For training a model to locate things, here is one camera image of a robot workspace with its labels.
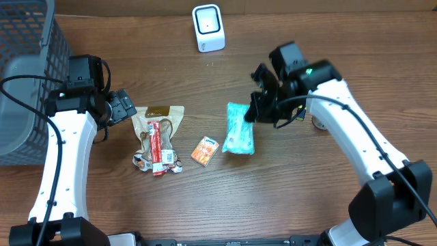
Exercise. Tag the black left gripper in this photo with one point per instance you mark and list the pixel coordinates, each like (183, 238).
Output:
(123, 106)

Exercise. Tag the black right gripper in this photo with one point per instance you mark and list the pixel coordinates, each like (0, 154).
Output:
(270, 99)

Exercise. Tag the red snack bar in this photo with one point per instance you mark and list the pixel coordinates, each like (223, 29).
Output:
(153, 128)

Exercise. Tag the brown transparent snack bag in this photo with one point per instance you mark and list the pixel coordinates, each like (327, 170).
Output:
(169, 117)

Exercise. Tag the yellow highlighter black cap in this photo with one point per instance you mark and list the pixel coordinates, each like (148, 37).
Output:
(301, 113)

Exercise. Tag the teal tissue packet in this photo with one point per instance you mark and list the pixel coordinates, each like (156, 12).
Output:
(239, 139)

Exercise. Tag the green lid jar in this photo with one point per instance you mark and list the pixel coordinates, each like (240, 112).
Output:
(318, 124)

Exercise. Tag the white patterned wrapper packet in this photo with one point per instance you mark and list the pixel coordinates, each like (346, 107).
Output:
(171, 162)

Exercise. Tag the orange snack packet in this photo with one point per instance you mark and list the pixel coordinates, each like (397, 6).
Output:
(205, 150)

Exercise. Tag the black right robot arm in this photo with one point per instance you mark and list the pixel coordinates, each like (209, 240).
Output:
(394, 191)

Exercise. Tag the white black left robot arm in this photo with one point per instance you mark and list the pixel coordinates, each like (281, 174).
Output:
(83, 105)

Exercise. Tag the white barcode scanner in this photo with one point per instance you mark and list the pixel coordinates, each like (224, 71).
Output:
(209, 29)

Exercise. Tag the grey plastic mesh basket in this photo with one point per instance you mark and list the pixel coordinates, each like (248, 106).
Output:
(35, 52)

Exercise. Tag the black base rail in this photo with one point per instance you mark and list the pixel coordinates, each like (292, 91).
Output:
(239, 241)

